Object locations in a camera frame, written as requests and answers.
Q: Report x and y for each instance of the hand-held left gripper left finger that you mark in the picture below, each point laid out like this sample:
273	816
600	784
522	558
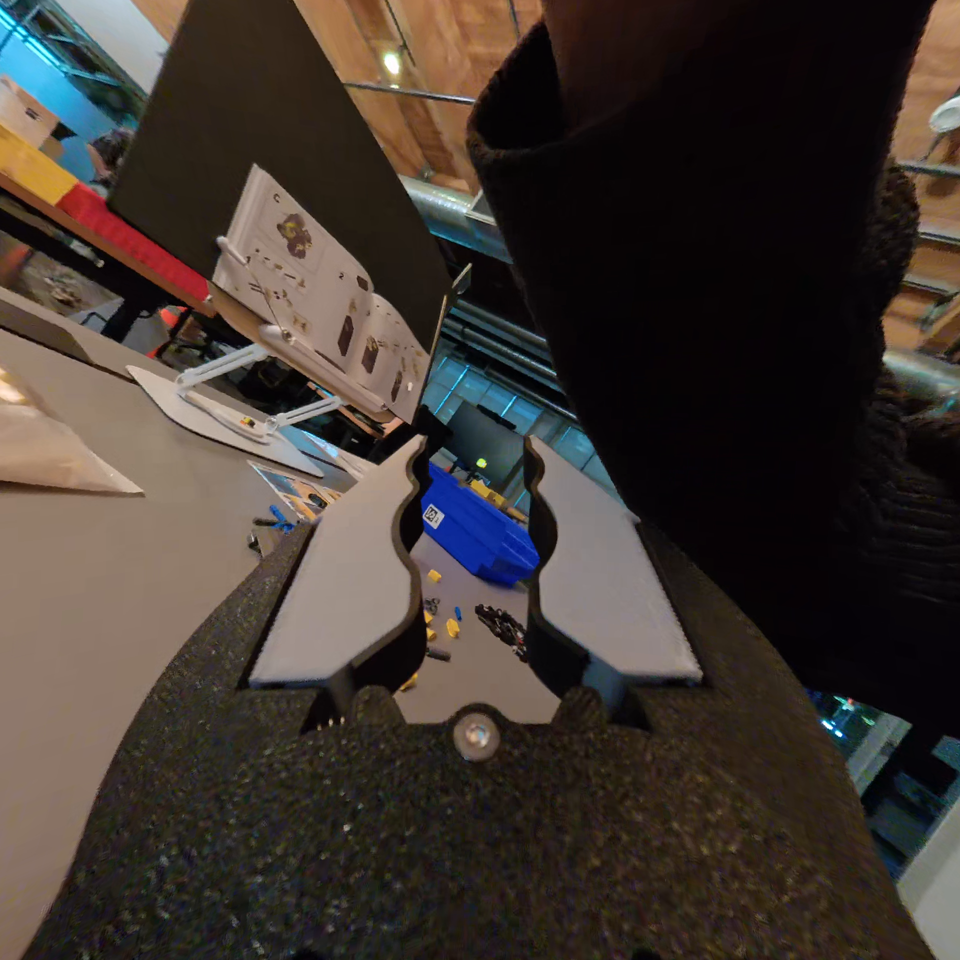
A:
337	592

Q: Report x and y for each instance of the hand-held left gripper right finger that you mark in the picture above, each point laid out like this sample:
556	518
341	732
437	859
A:
611	592

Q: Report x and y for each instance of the blue plastic bin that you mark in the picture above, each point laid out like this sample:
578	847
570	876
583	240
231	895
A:
472	532

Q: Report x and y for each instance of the pile of yellow blue pieces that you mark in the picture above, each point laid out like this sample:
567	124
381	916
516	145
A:
281	523

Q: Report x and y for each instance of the pile of black pins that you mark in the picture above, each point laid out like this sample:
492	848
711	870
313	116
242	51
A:
502	626

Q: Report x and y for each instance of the dark grey ribbed tube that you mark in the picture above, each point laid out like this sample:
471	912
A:
439	654

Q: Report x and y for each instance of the yellow plastic bin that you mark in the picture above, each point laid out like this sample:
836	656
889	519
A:
491	495

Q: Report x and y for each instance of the large dark monitor screen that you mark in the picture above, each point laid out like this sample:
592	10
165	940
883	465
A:
487	435

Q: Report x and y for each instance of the white booklet stand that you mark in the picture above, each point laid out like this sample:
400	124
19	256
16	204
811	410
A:
217	412

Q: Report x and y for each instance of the orange traffic cone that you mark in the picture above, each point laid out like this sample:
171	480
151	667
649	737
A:
169	330

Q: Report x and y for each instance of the red plastic bin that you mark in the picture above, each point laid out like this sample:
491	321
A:
127	236

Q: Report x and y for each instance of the white instruction booklet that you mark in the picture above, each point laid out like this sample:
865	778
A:
300	150

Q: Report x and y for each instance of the yellow storage bin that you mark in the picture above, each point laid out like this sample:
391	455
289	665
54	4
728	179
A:
34	169

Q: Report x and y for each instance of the white cardboard box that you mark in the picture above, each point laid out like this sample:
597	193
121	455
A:
26	112

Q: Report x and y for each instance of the white ceiling lamp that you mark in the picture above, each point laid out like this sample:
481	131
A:
946	116

